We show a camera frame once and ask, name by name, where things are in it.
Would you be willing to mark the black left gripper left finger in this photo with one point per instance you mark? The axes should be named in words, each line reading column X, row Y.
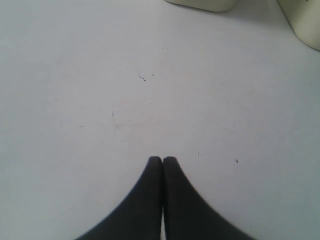
column 139, row 215

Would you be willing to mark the cream bin with triangle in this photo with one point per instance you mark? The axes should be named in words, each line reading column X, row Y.
column 304, row 18

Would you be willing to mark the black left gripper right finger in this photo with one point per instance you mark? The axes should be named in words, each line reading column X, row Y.
column 187, row 216

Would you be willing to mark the cream bin with circle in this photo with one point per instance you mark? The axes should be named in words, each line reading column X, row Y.
column 207, row 5

